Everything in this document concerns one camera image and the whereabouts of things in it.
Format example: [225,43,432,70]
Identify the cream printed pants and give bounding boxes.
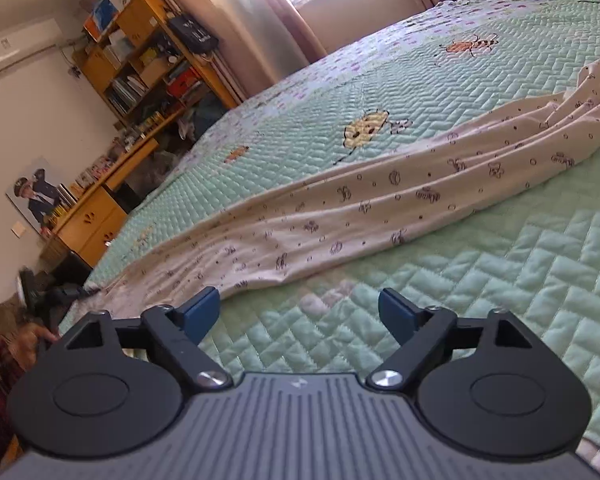
[87,57,600,307]

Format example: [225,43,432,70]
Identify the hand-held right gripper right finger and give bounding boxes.
[365,288,534,390]

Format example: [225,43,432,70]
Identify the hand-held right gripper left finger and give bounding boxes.
[65,287,234,391]

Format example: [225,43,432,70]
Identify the wooden desk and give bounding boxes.
[39,105,193,272]

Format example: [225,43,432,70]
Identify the green quilted bedspread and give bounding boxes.
[59,0,600,468]

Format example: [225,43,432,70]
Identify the wooden bookshelf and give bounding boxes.
[71,0,242,128]

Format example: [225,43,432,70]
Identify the black hanging bag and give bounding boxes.
[166,14,221,57]

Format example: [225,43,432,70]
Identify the white air conditioner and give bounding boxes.
[0,17,64,87]

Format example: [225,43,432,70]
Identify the person's left hand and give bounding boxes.
[10,324,59,366]

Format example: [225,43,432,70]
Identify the wall poster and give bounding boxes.
[6,156,69,237]

